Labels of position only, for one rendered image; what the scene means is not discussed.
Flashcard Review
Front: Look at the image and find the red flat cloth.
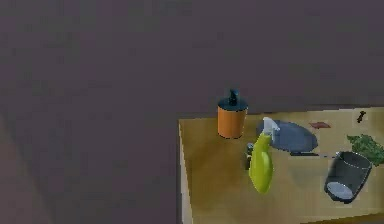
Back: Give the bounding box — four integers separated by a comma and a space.
308, 121, 332, 130

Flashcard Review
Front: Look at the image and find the dark grey cup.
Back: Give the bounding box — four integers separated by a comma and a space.
323, 151, 373, 204

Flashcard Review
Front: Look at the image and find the small dark grey object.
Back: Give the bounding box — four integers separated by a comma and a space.
245, 142, 255, 171

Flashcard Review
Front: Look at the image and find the green lettuce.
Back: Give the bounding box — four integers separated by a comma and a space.
346, 133, 384, 167

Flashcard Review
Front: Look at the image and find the green spray bottle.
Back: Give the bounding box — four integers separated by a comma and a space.
248, 116, 281, 195

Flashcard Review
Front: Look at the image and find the grey round plate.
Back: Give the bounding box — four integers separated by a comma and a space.
256, 119, 319, 153

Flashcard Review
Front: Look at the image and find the wooden table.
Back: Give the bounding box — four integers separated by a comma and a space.
177, 106, 384, 224

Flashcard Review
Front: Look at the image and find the orange soap dispenser bottle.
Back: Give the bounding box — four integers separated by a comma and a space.
217, 88, 249, 140

